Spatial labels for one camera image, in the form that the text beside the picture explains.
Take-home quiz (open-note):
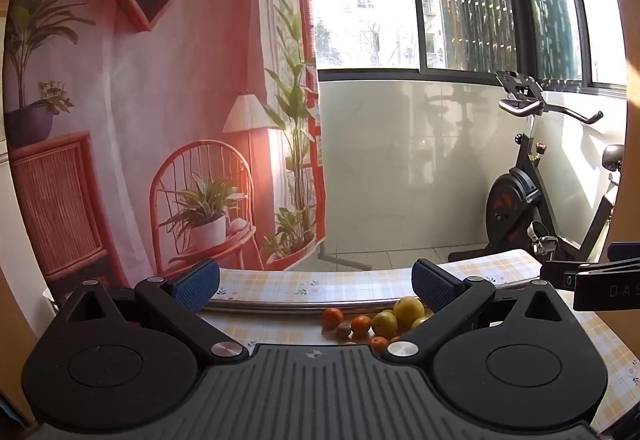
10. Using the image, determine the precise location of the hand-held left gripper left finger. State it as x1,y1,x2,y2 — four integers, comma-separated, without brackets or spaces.
52,259,249,364

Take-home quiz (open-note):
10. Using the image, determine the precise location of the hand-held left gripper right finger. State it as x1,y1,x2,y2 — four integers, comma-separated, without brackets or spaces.
381,258,583,366

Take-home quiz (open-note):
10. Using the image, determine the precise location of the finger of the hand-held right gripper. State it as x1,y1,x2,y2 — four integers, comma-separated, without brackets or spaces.
607,242,640,262
539,257,640,291

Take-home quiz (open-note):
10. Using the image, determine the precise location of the large yellow citrus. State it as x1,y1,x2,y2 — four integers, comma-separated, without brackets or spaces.
393,297,426,327

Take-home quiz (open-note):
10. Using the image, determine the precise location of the yellow-green apple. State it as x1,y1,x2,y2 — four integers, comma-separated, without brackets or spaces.
371,311,399,337

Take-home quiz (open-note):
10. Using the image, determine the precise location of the black exercise bike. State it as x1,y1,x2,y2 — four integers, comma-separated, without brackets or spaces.
447,70,626,266

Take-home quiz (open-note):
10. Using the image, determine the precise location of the metal backdrop stand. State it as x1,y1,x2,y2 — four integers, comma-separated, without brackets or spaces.
317,240,373,272

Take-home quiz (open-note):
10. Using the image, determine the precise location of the long metal pole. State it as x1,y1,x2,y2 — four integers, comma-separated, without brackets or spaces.
204,277,542,313

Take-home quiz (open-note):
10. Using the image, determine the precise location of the plaid floral tablecloth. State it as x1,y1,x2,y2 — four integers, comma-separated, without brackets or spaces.
197,249,640,433

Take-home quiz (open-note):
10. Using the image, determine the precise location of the printed backdrop cloth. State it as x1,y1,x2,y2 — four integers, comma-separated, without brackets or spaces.
2,0,328,301

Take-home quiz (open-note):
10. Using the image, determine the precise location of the wooden panel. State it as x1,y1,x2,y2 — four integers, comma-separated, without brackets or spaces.
592,0,640,241

